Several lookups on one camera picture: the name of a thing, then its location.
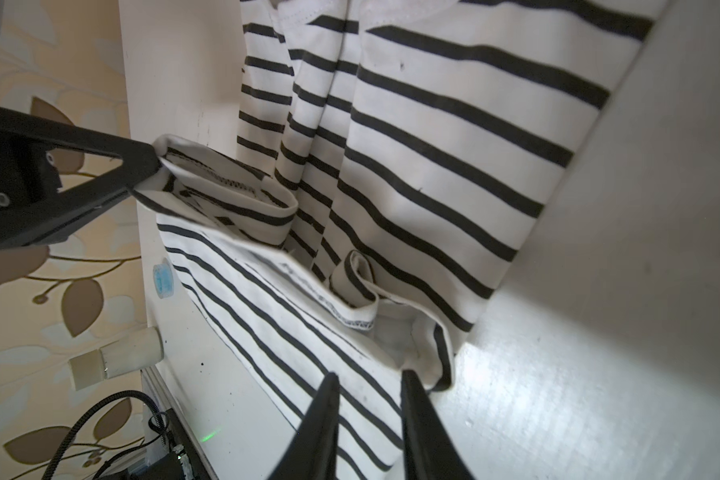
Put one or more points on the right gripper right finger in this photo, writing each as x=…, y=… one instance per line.
x=428, y=451

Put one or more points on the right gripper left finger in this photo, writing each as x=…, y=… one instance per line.
x=312, y=453

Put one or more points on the round sticker on table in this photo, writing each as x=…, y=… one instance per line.
x=163, y=279

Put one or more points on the black white striped tank top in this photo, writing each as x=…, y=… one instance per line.
x=392, y=158

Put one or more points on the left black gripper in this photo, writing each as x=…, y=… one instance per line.
x=34, y=151

